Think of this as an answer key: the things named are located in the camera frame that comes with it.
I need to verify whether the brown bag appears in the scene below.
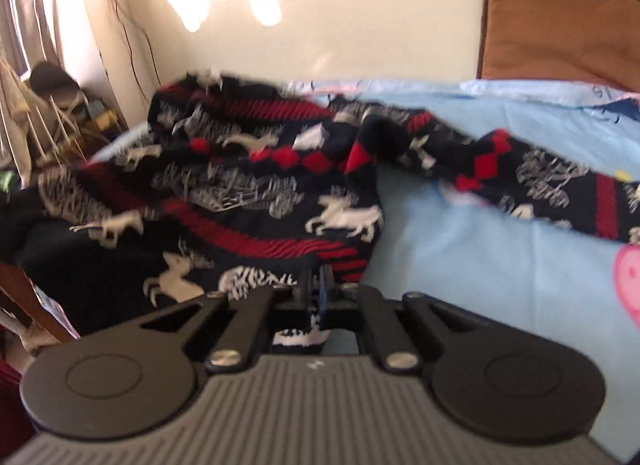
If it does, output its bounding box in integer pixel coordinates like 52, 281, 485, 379
476, 0, 640, 94

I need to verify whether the dark red cloth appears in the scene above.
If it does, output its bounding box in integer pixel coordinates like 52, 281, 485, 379
0, 345, 38, 458

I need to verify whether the light blue printed bed sheet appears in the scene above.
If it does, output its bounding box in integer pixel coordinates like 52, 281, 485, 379
30, 78, 640, 451

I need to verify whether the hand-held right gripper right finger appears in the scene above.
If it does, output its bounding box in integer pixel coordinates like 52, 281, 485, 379
320, 264, 482, 375

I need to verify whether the brown wooden furniture edge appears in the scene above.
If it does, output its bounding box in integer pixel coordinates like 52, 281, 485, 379
0, 261, 77, 346

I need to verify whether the beige curtain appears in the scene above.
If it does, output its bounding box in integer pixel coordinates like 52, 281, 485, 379
0, 0, 132, 186

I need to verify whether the thin dark wall cable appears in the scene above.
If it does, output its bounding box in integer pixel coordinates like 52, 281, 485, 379
85, 0, 163, 88

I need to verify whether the dark cap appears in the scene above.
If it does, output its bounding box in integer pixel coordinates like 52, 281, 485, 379
29, 61, 81, 96

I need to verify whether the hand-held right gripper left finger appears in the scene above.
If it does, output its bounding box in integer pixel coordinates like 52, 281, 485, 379
140, 266, 321, 374

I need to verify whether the black patterned sock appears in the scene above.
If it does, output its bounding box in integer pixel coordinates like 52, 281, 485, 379
0, 68, 640, 351

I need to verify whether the bundle of pale sticks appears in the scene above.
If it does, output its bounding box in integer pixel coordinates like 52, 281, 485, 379
27, 92, 101, 166

